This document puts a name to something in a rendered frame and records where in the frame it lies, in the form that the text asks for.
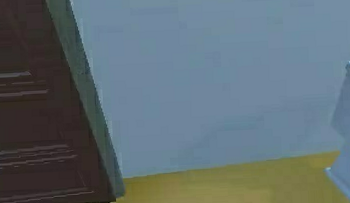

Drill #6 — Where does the dark brown room door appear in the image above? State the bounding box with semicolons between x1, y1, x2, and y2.
0;0;127;203

